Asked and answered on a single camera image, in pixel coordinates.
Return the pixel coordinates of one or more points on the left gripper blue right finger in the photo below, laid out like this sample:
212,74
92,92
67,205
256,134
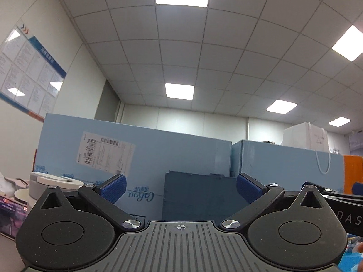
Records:
261,199

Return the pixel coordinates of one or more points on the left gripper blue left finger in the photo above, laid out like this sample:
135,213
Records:
101,199

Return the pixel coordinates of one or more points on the orange carton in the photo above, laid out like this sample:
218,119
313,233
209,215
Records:
352,171

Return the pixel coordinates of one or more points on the right light blue carton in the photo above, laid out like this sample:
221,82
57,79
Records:
287,166

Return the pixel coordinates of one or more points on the light blue carton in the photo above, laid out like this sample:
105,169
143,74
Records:
287,166
93,151

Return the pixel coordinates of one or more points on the left light blue carton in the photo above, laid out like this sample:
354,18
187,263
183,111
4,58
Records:
93,151

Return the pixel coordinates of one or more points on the anime printed desk mat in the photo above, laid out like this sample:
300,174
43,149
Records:
352,256

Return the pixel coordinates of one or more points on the white round appliance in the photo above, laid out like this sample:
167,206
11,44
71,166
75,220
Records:
29,191

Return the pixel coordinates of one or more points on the dark blue storage box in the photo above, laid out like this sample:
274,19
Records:
196,197

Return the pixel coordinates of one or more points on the white paper shopping bag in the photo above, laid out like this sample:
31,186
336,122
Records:
311,137

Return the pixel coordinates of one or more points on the wall notice board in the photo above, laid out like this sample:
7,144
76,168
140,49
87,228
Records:
31,79

